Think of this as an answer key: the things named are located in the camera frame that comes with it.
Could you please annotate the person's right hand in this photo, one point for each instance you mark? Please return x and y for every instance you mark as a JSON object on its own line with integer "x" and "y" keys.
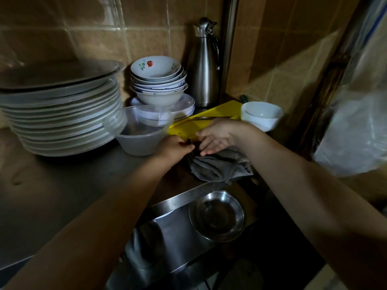
{"x": 220, "y": 135}

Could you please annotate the person's left hand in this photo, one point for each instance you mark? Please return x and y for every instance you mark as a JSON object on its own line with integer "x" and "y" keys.
{"x": 173, "y": 152}

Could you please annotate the person's right forearm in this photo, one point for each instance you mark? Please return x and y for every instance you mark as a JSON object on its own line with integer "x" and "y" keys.
{"x": 317, "y": 205}

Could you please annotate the person's left forearm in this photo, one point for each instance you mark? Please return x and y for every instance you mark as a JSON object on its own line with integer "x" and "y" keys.
{"x": 84, "y": 232}

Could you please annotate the yellow cutting board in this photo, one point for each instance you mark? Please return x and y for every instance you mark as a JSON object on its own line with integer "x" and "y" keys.
{"x": 187, "y": 128}

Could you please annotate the clear plastic container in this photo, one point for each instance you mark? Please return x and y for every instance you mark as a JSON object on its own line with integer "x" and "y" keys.
{"x": 139, "y": 135}

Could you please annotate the small white bowl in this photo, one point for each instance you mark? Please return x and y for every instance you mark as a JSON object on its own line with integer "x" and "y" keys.
{"x": 261, "y": 116}

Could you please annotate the tall steel thermos jug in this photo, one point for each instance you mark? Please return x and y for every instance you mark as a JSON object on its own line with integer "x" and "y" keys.
{"x": 204, "y": 72}

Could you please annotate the stack of white bowls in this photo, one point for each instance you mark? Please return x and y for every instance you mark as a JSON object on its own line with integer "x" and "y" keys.
{"x": 157, "y": 84}

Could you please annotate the small shiny metal bowl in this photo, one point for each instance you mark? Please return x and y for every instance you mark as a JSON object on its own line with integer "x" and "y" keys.
{"x": 217, "y": 215}

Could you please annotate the stainless steel shelf rack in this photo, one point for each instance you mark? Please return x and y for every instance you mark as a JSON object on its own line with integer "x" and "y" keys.
{"x": 60, "y": 190}

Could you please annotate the stack of white round plates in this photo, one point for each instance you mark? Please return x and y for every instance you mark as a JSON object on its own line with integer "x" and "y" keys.
{"x": 60, "y": 111}

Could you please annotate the hanging plastic bag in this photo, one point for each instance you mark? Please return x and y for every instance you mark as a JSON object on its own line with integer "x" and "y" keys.
{"x": 353, "y": 135}

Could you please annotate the clear plastic bag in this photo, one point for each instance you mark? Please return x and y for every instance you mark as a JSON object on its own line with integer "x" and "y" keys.
{"x": 359, "y": 102}

